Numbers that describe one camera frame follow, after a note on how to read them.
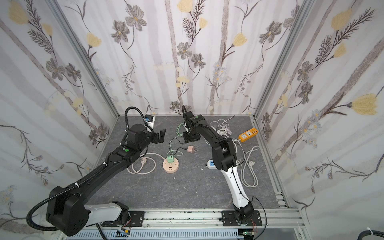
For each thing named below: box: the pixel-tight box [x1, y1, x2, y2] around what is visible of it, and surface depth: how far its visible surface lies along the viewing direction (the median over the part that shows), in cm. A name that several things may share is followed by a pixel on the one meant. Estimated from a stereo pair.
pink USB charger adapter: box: [187, 145, 195, 153], surface depth 100 cm
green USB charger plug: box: [166, 155, 174, 163], surface depth 91 cm
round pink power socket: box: [162, 157, 179, 174], surface depth 92 cm
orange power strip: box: [238, 127, 259, 143], surface depth 109 cm
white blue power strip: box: [205, 159, 217, 169], surface depth 92 cm
